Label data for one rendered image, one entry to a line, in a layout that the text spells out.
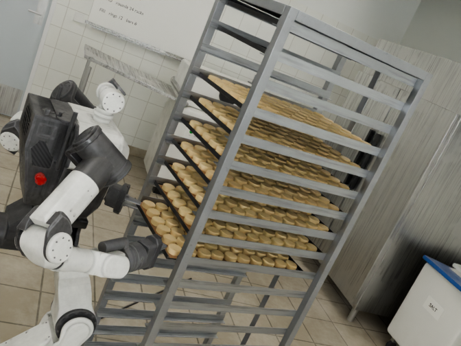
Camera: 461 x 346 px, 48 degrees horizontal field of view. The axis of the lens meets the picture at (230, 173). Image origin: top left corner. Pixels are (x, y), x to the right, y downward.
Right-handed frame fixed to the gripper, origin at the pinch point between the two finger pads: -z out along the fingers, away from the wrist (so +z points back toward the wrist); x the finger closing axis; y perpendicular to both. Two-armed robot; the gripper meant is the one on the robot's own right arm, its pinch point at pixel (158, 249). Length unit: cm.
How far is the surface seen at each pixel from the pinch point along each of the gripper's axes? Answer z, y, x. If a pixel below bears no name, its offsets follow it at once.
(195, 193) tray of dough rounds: -14.9, 3.8, 17.9
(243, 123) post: -1, -10, 51
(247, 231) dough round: -31.6, -13.1, 10.2
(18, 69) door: -193, 332, -47
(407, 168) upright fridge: -250, -17, 30
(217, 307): -22.6, -18.8, -17.5
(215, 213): -7.5, -10.1, 18.7
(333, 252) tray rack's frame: -53, -40, 13
